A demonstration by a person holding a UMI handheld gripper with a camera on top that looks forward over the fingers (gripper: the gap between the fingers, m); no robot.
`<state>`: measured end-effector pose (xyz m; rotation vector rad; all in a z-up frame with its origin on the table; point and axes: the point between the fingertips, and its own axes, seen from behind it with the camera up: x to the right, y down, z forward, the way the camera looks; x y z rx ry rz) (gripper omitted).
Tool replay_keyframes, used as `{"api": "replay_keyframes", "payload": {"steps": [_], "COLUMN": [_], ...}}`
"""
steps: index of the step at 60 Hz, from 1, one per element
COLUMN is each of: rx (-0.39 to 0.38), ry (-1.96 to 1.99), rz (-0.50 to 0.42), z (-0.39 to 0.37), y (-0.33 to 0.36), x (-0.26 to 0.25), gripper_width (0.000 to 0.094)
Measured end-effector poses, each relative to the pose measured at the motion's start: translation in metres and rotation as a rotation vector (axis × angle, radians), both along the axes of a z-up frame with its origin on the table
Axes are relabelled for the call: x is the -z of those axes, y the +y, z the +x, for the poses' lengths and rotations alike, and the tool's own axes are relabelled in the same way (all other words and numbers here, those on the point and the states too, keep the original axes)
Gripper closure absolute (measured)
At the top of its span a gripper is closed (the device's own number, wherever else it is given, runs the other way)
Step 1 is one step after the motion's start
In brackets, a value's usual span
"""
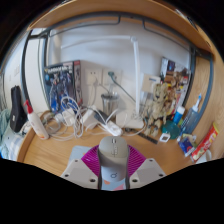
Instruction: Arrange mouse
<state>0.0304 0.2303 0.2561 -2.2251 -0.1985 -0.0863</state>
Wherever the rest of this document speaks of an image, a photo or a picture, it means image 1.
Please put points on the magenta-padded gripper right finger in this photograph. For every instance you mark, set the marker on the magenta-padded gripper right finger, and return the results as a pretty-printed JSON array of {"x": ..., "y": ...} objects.
[{"x": 146, "y": 171}]

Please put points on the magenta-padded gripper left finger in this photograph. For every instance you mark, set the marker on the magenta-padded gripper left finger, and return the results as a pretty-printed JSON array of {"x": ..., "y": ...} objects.
[{"x": 80, "y": 171}]

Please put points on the grey computer mouse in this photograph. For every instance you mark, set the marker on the grey computer mouse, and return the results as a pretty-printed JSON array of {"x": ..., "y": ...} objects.
[{"x": 113, "y": 153}]

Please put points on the black ruler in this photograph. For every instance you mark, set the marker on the black ruler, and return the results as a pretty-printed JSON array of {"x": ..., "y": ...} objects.
[{"x": 146, "y": 137}]

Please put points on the blue packet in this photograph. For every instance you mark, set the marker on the blue packet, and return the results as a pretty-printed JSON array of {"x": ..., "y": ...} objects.
[{"x": 186, "y": 145}]

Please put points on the teal round dish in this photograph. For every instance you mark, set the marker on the teal round dish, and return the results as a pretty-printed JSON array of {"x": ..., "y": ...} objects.
[{"x": 173, "y": 128}]

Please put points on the white power strip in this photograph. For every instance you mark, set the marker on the white power strip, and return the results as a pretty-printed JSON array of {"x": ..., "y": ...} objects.
[{"x": 111, "y": 128}]

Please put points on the large white power adapter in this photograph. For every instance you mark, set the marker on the large white power adapter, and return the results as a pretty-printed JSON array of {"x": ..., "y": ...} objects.
[{"x": 88, "y": 116}]

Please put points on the white charger block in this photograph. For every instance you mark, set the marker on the white charger block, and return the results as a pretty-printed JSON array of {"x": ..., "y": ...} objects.
[{"x": 68, "y": 116}]

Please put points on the black power adapter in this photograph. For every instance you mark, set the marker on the black power adapter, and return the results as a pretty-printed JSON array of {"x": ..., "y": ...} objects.
[{"x": 100, "y": 116}]

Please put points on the white red-capped pump lotion bottle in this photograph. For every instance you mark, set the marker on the white red-capped pump lotion bottle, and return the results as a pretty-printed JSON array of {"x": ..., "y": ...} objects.
[{"x": 37, "y": 125}]

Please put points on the red chip can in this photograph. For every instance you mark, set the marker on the red chip can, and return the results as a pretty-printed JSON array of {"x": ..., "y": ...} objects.
[{"x": 205, "y": 143}]

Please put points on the tan robot figurine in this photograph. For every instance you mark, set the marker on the tan robot figurine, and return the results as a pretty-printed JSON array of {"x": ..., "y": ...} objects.
[{"x": 160, "y": 106}]

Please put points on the blue spray bottle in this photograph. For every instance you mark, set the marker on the blue spray bottle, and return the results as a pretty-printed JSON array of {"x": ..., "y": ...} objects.
[{"x": 190, "y": 118}]

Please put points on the metal cup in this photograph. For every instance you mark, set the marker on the metal cup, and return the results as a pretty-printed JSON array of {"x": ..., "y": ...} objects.
[{"x": 109, "y": 104}]

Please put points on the blue plaid pillow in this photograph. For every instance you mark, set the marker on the blue plaid pillow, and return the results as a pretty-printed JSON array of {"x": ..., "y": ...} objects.
[{"x": 11, "y": 143}]

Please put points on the blue robot model kit box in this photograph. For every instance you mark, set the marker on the blue robot model kit box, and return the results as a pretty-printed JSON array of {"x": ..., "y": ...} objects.
[{"x": 60, "y": 86}]

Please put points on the black bag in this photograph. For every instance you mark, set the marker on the black bag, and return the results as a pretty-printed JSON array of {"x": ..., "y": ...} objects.
[{"x": 17, "y": 110}]

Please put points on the white carton box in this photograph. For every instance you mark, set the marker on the white carton box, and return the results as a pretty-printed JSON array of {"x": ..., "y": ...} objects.
[{"x": 150, "y": 83}]

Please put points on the teal blanket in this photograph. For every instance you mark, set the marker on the teal blanket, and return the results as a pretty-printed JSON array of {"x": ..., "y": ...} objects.
[{"x": 3, "y": 123}]

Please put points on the white desk lamp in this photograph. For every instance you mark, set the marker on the white desk lamp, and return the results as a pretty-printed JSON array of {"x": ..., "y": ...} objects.
[{"x": 136, "y": 76}]

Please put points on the colourful poster box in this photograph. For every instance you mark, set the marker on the colourful poster box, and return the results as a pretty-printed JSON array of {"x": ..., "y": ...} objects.
[{"x": 181, "y": 75}]

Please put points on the small white square frame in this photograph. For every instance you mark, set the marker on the small white square frame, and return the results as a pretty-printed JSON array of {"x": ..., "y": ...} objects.
[{"x": 164, "y": 137}]

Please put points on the white wall outlet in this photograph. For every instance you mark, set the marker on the white wall outlet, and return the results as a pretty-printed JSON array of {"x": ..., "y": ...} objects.
[
  {"x": 92, "y": 76},
  {"x": 116, "y": 75}
]

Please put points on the grey metal desk frame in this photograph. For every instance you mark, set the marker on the grey metal desk frame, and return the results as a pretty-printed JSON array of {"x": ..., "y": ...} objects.
[{"x": 83, "y": 23}]

